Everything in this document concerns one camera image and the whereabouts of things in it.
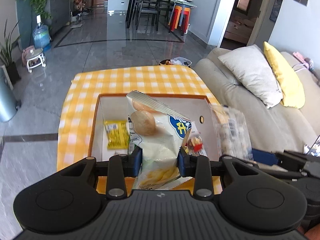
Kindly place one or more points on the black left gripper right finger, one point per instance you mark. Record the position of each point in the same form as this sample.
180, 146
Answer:
199, 168

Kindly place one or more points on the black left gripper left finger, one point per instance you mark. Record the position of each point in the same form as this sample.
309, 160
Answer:
121, 166

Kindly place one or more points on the clear red pastry packet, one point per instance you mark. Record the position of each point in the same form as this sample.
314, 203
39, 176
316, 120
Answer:
195, 144

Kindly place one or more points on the yellow barcode snack packet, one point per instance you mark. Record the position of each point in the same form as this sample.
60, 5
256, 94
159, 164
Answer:
117, 134

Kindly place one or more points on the white gluten snack packet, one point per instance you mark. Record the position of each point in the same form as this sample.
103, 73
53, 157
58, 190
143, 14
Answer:
232, 132

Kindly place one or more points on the white potato chip bag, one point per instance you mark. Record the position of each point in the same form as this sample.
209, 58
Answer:
160, 132

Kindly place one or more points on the orange cardboard storage box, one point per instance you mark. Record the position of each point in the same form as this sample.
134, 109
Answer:
114, 107

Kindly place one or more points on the beige sofa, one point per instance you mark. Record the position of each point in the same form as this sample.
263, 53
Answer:
270, 129

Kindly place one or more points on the yellow checkered tablecloth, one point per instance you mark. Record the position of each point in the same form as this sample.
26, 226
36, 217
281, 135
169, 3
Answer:
75, 127

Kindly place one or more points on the yellow cushion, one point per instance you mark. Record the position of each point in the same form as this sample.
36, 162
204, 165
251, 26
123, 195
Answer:
291, 86

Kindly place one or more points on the floor basket with bags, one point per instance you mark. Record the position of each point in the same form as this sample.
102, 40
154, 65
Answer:
177, 61

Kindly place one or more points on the grey white cushion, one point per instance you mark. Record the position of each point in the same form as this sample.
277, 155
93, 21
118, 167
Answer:
250, 67

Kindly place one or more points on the silver pedal trash bin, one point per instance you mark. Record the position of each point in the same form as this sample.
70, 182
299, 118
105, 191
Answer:
9, 105

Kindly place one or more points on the small white rolling stool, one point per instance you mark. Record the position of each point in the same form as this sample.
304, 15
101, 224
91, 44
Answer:
35, 58

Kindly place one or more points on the orange red stacked stools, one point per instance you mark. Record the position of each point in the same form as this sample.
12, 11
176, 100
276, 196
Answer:
180, 18

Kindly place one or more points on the blue water jug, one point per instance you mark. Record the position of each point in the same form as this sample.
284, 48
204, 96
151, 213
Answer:
41, 36

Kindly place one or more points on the potted green plant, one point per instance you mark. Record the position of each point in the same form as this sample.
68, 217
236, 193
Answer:
6, 53

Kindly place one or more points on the dark dining table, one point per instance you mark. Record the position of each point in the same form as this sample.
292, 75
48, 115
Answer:
166, 6

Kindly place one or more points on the grey sideboard cabinet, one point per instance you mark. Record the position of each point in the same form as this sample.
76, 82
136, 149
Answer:
60, 14

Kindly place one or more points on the black dining chair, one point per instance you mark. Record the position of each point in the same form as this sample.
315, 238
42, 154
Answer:
150, 7

